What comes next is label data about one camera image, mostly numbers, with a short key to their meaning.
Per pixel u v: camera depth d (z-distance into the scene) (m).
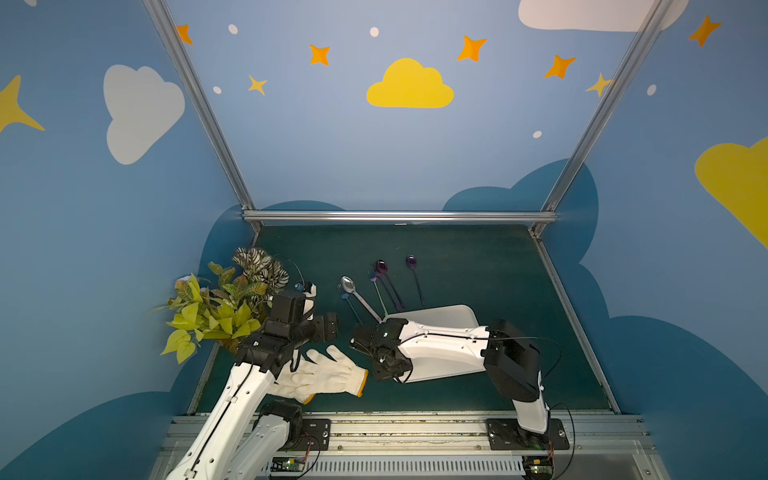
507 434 0.75
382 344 0.61
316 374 0.84
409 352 0.58
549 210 1.16
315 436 0.75
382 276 1.07
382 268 1.07
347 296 1.01
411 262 1.10
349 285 1.01
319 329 0.68
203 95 0.84
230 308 0.78
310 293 0.70
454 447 0.75
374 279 1.07
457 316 0.94
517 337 0.49
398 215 1.24
